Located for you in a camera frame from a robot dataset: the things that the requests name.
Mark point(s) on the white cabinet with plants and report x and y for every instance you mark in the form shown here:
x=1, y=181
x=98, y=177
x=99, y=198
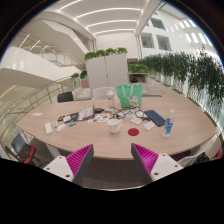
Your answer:
x=106, y=71

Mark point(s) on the white power strip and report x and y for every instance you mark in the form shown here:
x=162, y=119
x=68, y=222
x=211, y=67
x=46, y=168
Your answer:
x=48, y=128

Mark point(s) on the white shelf unit with plants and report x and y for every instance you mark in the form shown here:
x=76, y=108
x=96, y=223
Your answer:
x=137, y=69

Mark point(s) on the row of tall green plants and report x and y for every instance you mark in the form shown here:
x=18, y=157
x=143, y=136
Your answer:
x=186, y=70

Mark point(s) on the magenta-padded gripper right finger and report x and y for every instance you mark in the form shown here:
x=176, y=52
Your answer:
x=165, y=165

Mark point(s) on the red and black office chair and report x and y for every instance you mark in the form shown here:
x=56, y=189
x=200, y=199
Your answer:
x=25, y=151

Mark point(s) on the dark blue keyboard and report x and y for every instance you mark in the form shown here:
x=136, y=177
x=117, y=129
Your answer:
x=155, y=117

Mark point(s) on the white printed mug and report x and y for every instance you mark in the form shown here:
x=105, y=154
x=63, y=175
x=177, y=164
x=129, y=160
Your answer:
x=114, y=126

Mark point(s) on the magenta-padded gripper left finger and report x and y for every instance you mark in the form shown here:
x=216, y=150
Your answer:
x=60, y=166

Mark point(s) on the white paper sheet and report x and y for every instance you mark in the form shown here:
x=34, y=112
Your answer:
x=37, y=114

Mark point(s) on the flat round red coaster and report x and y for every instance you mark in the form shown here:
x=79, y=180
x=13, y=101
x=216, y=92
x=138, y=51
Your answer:
x=133, y=132

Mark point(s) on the green cat-print tote bag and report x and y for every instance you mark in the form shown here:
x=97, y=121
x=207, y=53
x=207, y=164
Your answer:
x=128, y=96

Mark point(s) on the flat black device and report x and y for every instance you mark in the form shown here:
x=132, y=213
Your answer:
x=99, y=110

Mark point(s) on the colourful sticker sheet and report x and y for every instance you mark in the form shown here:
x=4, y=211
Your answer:
x=100, y=118

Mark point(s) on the potted green plant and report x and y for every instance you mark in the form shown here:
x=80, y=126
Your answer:
x=83, y=75

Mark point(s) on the clear blue-labelled water bottle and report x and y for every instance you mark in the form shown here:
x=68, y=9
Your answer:
x=168, y=126

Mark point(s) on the small white adapter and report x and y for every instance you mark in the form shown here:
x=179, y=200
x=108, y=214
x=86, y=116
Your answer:
x=60, y=127

